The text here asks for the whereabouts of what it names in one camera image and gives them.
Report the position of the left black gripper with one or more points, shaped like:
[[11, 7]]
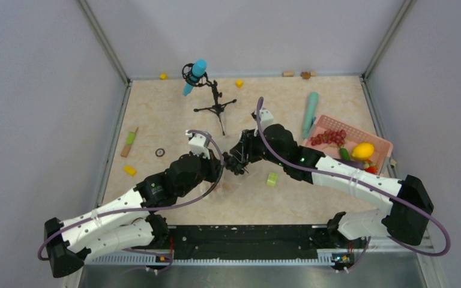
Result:
[[213, 164]]

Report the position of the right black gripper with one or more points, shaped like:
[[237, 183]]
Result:
[[246, 144]]

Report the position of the black grape bunch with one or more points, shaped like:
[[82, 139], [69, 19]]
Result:
[[234, 164]]

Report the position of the clear zip top bag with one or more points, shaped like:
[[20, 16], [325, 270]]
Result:
[[229, 182]]

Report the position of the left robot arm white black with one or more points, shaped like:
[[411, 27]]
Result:
[[132, 220]]

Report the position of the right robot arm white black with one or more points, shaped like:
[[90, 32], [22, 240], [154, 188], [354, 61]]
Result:
[[397, 203]]

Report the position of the poker chip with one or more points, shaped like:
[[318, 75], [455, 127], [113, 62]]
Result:
[[159, 152]]

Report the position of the lime green toy brick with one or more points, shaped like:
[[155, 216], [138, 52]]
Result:
[[272, 179]]

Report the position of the yellow block near left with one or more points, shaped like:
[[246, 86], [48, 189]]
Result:
[[130, 170]]

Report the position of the green and wood block stick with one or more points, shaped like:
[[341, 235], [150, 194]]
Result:
[[129, 141]]

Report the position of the yellow cube at back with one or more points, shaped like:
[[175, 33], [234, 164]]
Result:
[[239, 83]]

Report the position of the teal cylinder tube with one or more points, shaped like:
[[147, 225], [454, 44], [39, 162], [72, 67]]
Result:
[[309, 115]]

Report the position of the wooden cork cylinder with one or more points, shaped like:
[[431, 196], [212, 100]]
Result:
[[288, 73]]

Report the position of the red grape bunch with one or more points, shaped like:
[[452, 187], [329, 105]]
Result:
[[336, 137]]

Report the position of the blue microphone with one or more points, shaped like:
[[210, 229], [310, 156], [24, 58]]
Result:
[[192, 73]]

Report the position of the black microphone tripod stand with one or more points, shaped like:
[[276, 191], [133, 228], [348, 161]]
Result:
[[217, 108]]

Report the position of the brown wooden piece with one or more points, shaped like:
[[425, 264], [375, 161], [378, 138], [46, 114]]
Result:
[[308, 74]]

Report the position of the green cucumber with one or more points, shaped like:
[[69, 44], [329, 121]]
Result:
[[344, 154]]

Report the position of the purple eggplant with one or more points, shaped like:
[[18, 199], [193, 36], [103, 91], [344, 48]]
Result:
[[355, 164]]

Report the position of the yellow lemon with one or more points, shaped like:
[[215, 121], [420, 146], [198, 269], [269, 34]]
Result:
[[363, 151]]

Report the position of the pink plastic basket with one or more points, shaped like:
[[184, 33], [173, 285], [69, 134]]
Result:
[[354, 137]]

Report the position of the red pepper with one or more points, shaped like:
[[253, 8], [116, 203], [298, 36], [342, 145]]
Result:
[[371, 169]]

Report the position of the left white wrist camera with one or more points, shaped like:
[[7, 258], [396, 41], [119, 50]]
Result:
[[198, 143]]

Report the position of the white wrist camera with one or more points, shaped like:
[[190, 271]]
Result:
[[198, 143], [264, 116]]

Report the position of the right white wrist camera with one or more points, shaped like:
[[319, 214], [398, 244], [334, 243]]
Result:
[[264, 116]]

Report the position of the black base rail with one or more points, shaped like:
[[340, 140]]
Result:
[[249, 242]]

